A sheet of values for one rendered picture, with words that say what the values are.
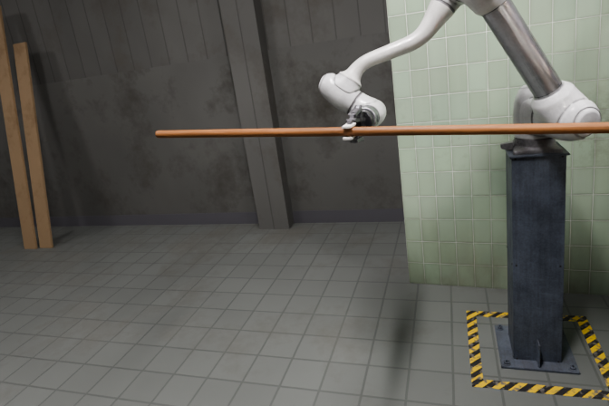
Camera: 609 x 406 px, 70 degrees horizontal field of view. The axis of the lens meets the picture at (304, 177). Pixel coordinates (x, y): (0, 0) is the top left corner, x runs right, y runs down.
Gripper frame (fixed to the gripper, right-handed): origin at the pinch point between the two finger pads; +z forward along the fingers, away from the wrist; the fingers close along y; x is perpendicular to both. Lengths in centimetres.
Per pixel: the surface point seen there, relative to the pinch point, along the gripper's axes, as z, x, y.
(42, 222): -144, 371, 119
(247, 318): -64, 92, 130
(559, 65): -120, -76, -6
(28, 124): -163, 378, 22
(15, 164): -150, 394, 60
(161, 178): -205, 262, 89
